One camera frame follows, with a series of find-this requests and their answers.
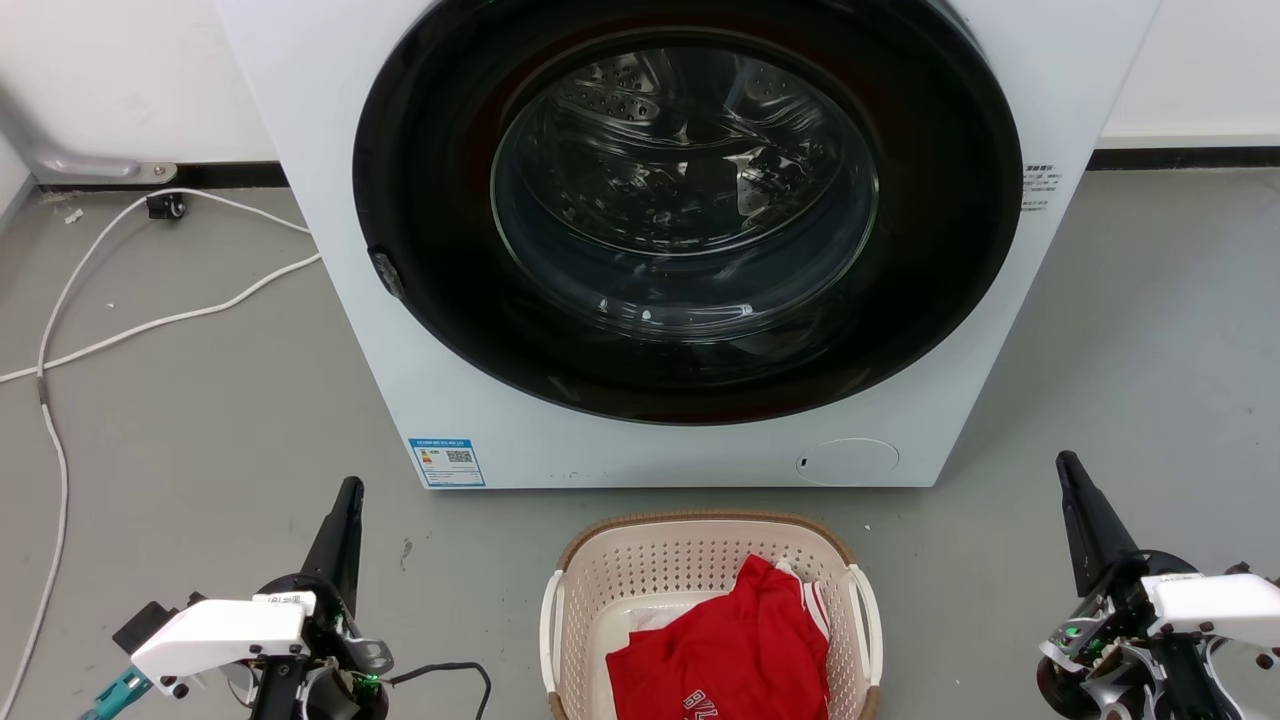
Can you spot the white front-load washing machine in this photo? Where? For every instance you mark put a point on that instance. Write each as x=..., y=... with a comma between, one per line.
x=330, y=150

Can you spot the round white filter cover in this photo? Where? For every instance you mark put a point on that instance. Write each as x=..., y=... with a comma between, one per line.
x=848, y=461

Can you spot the small black caster wheel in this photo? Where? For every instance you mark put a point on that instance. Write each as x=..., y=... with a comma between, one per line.
x=166, y=206

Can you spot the red sports jersey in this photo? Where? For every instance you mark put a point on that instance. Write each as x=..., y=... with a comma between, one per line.
x=740, y=650

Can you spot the black round washer door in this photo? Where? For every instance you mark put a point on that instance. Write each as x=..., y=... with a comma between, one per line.
x=440, y=300

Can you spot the beige plastic laundry basket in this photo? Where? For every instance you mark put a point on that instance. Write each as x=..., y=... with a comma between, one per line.
x=640, y=570

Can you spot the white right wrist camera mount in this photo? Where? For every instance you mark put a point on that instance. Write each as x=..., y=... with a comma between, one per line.
x=1215, y=603

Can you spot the teal plastic connector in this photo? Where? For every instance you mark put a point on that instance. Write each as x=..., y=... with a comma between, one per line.
x=118, y=693

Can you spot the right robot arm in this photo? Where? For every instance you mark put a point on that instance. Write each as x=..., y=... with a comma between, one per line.
x=1195, y=685

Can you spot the grey metal floor bracket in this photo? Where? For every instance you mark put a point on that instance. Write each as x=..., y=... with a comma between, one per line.
x=100, y=165

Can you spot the blue energy label sticker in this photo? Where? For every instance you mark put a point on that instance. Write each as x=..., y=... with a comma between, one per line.
x=447, y=462

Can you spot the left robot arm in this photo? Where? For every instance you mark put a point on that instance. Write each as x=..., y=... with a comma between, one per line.
x=272, y=695

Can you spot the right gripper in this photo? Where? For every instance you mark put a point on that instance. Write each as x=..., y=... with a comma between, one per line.
x=1120, y=620

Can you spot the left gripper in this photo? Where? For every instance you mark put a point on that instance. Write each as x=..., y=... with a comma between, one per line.
x=340, y=650

